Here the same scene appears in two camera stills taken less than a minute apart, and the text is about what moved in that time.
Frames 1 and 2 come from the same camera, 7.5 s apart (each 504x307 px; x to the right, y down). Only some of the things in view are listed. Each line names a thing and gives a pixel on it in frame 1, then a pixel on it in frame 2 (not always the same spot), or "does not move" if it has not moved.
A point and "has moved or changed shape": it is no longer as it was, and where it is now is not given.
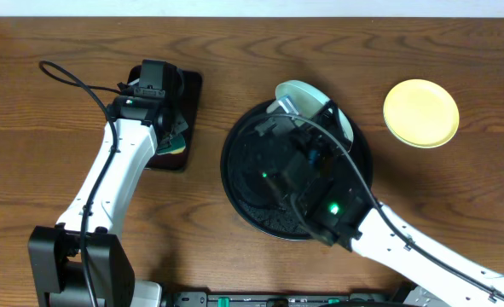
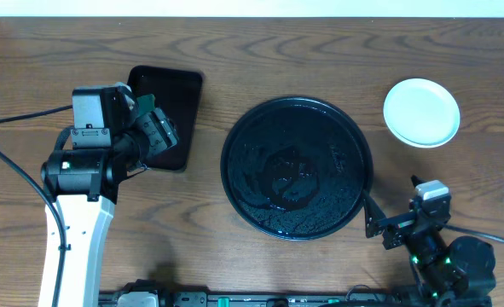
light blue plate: (306, 100) to (421, 112)
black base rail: (182, 298) does not move
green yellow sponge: (174, 143) has moved or changed shape
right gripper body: (322, 148) to (399, 228)
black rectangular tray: (188, 107) does not move
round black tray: (247, 174) does not move
